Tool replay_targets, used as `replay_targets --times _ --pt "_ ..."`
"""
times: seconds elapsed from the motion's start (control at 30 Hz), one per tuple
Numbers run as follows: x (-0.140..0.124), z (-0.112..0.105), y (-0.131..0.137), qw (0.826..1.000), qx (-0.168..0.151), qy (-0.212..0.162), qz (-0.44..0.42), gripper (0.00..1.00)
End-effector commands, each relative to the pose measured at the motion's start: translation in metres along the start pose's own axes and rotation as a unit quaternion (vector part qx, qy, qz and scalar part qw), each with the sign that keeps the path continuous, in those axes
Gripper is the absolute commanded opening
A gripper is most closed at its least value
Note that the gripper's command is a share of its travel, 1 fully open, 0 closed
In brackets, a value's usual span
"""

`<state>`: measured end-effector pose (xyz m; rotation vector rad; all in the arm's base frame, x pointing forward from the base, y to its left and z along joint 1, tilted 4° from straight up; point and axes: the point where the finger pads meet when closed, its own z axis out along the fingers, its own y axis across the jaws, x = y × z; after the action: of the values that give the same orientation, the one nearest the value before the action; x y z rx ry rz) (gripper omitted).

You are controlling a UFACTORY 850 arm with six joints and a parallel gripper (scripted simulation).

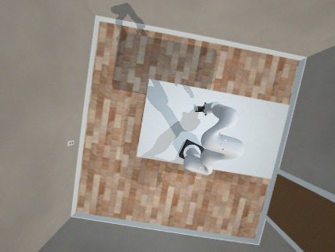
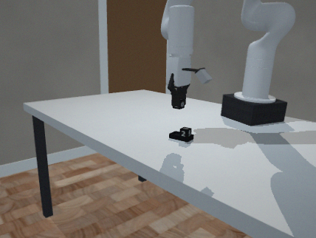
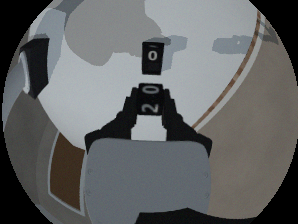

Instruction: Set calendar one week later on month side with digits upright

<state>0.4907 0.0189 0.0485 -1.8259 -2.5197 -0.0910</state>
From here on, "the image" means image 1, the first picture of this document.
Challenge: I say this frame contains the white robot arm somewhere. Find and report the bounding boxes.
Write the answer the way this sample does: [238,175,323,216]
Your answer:
[183,102,244,175]

